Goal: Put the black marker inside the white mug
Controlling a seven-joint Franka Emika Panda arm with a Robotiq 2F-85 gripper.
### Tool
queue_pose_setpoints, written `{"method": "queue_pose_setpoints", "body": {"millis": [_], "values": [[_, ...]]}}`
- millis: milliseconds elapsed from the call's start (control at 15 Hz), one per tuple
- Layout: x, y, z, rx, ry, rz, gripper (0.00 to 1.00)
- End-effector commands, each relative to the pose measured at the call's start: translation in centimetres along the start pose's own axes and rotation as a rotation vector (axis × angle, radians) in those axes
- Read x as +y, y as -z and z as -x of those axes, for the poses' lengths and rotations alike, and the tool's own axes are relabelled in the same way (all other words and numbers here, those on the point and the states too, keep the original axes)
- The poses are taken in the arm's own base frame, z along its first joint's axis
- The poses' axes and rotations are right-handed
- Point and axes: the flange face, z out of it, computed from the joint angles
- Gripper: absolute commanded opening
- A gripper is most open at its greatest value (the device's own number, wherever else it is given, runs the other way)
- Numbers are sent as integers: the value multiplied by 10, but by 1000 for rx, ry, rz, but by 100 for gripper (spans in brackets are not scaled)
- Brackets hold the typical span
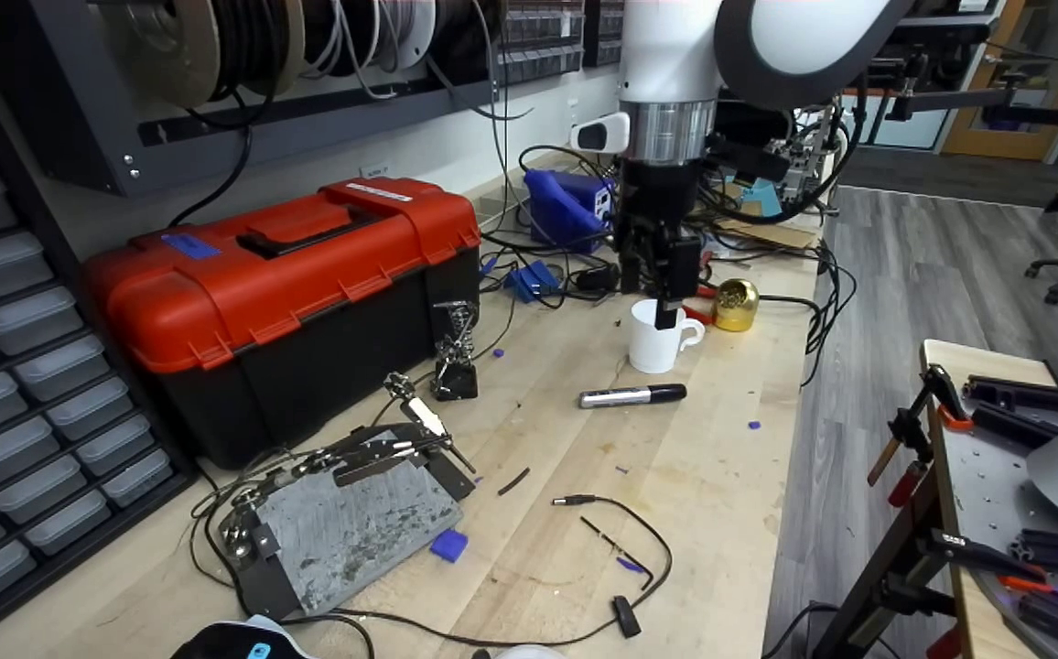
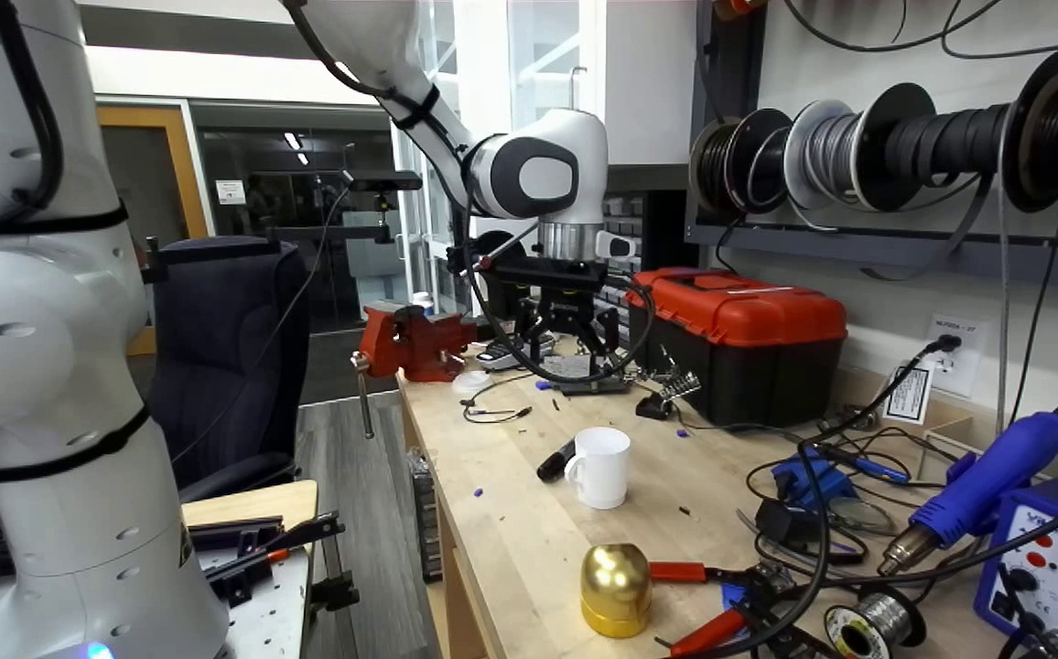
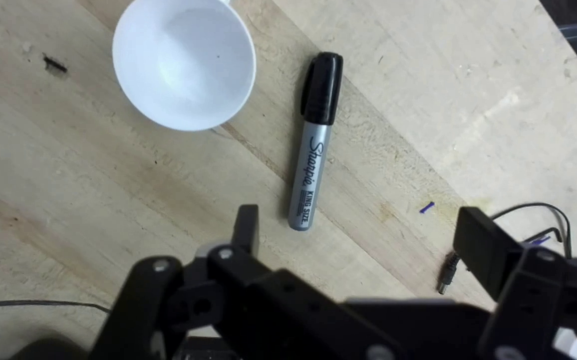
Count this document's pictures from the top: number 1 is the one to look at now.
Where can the small purple plastic piece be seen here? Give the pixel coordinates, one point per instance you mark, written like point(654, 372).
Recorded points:
point(448, 548)

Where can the gray parts drawer cabinet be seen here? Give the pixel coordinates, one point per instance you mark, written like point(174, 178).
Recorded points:
point(25, 388)

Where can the black silver Sharpie marker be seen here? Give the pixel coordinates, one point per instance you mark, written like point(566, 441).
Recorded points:
point(630, 398)

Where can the gold dome bell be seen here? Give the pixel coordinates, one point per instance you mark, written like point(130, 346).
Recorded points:
point(737, 308)

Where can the white mug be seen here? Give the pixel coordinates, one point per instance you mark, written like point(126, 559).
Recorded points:
point(654, 348)

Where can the small blue plastic block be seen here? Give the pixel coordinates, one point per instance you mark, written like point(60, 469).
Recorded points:
point(536, 284)

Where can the red black toolbox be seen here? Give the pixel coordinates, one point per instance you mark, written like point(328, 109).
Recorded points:
point(271, 294)

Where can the helping hands clip stand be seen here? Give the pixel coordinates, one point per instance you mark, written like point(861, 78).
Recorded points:
point(454, 354)

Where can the black bar clamp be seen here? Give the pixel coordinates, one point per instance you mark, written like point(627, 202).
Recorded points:
point(990, 409)

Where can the wooden side table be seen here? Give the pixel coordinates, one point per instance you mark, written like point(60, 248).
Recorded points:
point(977, 513)

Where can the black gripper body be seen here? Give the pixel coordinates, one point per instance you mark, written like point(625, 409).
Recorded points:
point(661, 206)

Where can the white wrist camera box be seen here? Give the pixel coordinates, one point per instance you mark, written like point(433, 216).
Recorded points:
point(600, 134)

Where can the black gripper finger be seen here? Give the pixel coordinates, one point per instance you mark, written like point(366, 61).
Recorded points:
point(638, 277)
point(667, 299)

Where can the gray spool rack shelf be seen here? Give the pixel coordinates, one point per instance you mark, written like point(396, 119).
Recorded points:
point(246, 115)

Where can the blue soldering station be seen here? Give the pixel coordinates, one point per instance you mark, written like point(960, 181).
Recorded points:
point(566, 206)

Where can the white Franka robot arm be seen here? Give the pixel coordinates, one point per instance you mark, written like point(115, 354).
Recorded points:
point(732, 49)

